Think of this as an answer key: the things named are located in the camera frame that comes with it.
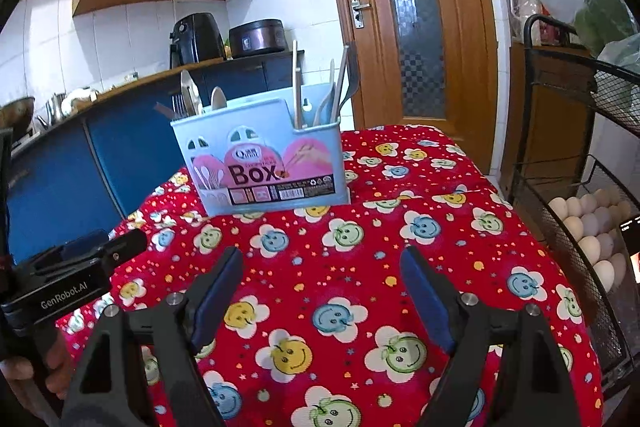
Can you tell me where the blue base cabinet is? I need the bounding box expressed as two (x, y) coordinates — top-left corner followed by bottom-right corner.
(0, 50), (306, 266)

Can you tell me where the person's left hand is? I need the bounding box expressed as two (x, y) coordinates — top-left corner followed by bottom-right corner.
(0, 328), (75, 400)

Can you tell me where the steel butter knife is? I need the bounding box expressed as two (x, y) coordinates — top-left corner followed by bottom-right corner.
(154, 103), (179, 121)

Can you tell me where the cream plastic spoon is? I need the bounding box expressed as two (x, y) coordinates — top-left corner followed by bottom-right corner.
(209, 86), (228, 110)

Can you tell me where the dark rice cooker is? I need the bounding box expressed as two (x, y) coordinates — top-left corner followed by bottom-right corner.
(229, 18), (288, 58)

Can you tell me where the wooden chopstick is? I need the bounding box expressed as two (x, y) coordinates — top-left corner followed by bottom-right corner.
(292, 66), (304, 130)

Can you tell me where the smartphone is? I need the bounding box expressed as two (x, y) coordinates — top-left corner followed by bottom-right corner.
(620, 215), (640, 284)

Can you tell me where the wooden door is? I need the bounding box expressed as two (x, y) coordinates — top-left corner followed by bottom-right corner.
(336, 0), (498, 173)

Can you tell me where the red smiley tablecloth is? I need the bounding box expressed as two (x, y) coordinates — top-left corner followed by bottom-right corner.
(60, 126), (602, 426)

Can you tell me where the door handle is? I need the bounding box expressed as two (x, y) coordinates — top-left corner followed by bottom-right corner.
(350, 0), (371, 29)

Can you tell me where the white egg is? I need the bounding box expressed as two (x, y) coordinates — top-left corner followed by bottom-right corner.
(548, 197), (568, 221)
(578, 235), (601, 265)
(593, 260), (615, 293)
(563, 216), (585, 242)
(566, 196), (584, 218)

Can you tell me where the black wire rack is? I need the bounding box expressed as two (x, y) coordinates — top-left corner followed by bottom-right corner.
(506, 14), (639, 399)

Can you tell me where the black air fryer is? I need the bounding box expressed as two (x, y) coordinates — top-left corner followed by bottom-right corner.
(169, 12), (226, 68)

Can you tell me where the white plastic chopstick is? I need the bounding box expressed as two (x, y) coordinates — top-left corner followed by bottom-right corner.
(292, 39), (300, 110)

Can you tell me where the wok pan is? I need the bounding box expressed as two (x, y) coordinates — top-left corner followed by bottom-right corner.
(0, 96), (35, 142)

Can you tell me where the steel kettle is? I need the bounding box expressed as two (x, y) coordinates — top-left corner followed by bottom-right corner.
(46, 93), (65, 126)

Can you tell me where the bag of green vegetables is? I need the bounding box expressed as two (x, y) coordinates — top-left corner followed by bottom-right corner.
(574, 0), (639, 74)

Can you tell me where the light blue utensil box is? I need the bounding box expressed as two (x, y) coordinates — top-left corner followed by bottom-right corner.
(171, 82), (350, 217)

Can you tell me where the steel table knife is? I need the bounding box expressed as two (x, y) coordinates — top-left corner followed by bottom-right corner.
(180, 70), (203, 116)

